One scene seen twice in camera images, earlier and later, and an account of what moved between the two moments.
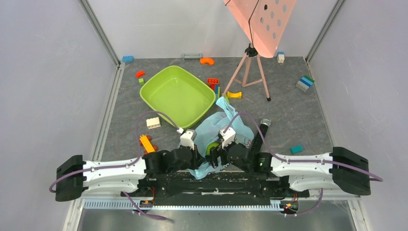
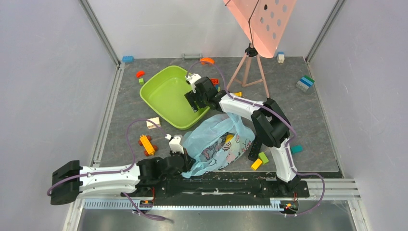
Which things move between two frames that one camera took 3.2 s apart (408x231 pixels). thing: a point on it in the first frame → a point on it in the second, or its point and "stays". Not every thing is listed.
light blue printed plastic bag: [209, 132] stays
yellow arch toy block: [237, 95] stays
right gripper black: [216, 156] → [194, 100]
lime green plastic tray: [179, 96] stays
